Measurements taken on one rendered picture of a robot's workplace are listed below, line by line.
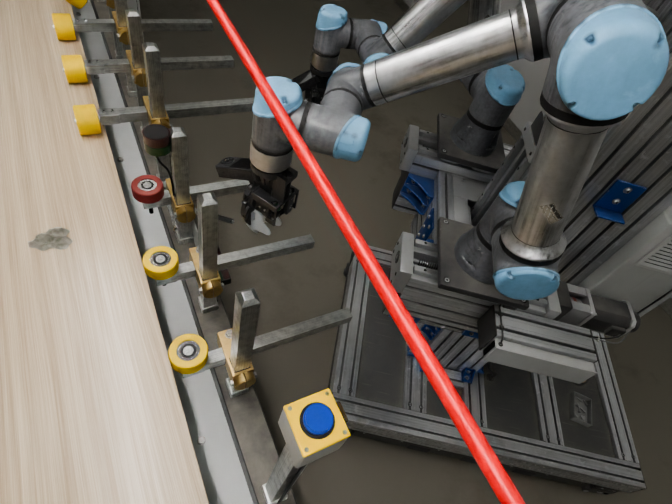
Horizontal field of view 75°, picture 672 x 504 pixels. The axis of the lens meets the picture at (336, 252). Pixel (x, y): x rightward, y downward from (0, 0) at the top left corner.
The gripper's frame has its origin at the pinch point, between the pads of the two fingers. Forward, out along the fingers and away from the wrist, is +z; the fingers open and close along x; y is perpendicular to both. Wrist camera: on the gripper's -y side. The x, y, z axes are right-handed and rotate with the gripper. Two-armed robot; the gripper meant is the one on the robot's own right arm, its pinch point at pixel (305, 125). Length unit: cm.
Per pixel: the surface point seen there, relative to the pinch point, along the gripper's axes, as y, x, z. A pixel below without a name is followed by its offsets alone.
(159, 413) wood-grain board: -45, -80, 7
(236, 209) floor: -13, 55, 96
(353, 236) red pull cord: -28, -99, -67
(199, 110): -31.5, 8.2, 1.2
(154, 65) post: -42.4, 1.3, -16.8
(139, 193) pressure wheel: -49, -22, 6
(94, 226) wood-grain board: -59, -32, 6
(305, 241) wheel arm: -6.0, -36.6, 12.6
